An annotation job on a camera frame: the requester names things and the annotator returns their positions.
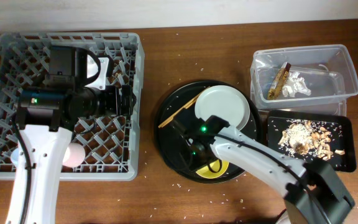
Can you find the black rectangular tray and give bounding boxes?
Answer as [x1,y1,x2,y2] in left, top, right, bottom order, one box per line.
[267,110,357,172]

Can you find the crumpled white tissue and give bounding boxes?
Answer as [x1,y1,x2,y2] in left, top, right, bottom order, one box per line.
[282,72,311,98]

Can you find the clear plastic bin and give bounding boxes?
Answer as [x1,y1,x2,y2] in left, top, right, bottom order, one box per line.
[250,44,358,116]

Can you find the blue cup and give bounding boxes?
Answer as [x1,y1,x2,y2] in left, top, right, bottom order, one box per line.
[10,147,19,167]

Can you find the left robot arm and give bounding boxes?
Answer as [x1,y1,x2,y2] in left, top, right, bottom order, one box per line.
[6,45,138,223]

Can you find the brown snack wrapper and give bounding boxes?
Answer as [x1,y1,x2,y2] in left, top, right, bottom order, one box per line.
[267,62,291,100]

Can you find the yellow bowl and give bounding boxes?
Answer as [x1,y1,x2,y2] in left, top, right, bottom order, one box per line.
[196,159,229,179]

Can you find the wooden chopstick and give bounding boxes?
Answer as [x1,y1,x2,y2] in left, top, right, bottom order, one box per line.
[159,93,200,129]
[158,87,209,129]

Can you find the white plate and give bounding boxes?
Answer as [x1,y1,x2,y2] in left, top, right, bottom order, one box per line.
[195,85,250,130]

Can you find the food scraps pile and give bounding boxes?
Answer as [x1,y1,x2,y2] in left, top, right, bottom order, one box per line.
[274,119,346,161]

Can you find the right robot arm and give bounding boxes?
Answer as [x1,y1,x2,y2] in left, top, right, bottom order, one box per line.
[169,116,356,224]

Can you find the pink paper cup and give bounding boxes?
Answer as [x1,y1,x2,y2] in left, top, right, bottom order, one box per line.
[62,143,85,168]

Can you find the round black tray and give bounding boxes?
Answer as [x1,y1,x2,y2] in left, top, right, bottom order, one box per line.
[154,80,245,184]

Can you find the grey dishwasher rack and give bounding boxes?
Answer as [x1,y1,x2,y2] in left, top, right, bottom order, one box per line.
[0,32,145,181]

